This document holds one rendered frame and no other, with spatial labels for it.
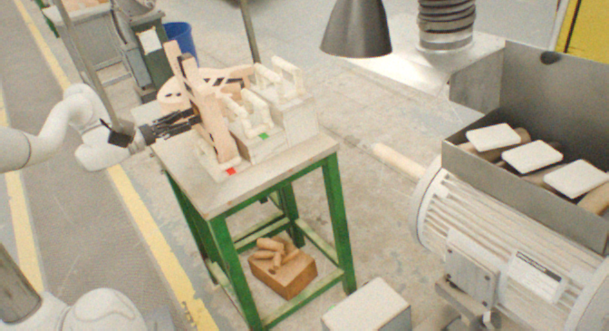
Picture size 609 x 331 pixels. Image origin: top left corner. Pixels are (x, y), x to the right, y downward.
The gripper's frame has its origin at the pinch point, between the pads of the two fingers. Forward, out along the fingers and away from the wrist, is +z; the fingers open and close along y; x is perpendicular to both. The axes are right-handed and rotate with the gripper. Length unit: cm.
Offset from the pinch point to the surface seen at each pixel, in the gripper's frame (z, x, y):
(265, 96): 28.4, -4.7, -0.8
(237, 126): 14.5, -12.7, -2.2
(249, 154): 11.0, -16.4, 13.7
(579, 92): 33, 36, 114
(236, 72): 36, -13, -50
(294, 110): 32.7, -6.9, 13.8
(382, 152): 23, 11, 77
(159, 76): 19, -45, -163
